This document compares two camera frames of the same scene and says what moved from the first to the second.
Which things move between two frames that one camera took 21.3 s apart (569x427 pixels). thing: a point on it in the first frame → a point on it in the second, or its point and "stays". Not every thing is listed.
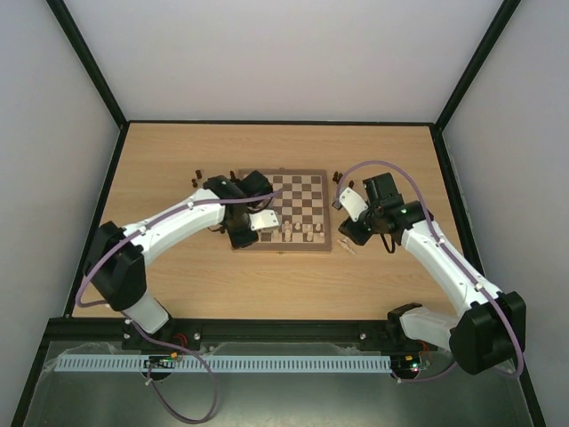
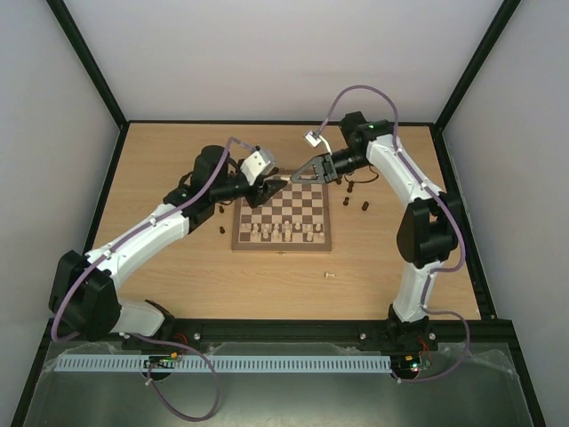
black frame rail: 209,331 stays
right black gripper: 356,229 → 329,167
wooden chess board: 303,212 stays
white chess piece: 276,237 stays
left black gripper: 239,242 → 261,194
